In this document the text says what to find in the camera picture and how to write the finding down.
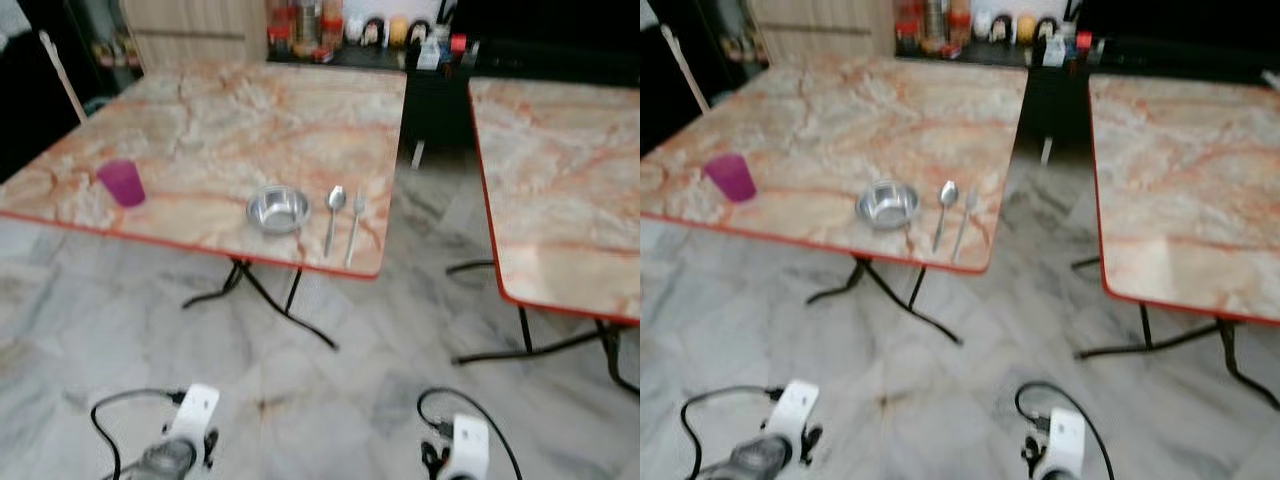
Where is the steel bowl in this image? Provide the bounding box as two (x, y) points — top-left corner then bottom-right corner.
(855, 179), (922, 232)
(245, 184), (312, 237)

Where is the steel fork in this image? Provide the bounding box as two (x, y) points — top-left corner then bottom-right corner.
(343, 191), (368, 270)
(949, 189), (980, 264)

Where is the purple plastic cup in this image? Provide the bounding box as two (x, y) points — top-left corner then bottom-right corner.
(95, 157), (148, 210)
(702, 152), (759, 205)

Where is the steel spoon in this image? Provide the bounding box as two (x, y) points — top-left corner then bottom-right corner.
(321, 184), (348, 259)
(929, 179), (960, 254)

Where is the marble folding table red edge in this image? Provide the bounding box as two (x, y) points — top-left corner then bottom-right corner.
(446, 77), (641, 397)
(640, 54), (1030, 347)
(1071, 71), (1280, 412)
(0, 60), (410, 352)

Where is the black kitchen counter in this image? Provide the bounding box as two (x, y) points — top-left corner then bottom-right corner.
(894, 38), (1280, 85)
(264, 42), (641, 89)

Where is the light wooden cabinet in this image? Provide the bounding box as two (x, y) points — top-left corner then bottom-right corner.
(119, 0), (270, 72)
(744, 0), (897, 64)

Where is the red lidded jar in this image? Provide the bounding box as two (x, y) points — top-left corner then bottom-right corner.
(894, 4), (927, 54)
(267, 6), (301, 57)

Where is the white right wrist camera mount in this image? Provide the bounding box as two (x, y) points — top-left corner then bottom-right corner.
(1044, 407), (1087, 477)
(449, 414), (492, 480)

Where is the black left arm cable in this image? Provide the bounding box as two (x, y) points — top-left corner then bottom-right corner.
(679, 384), (787, 480)
(89, 387), (192, 480)

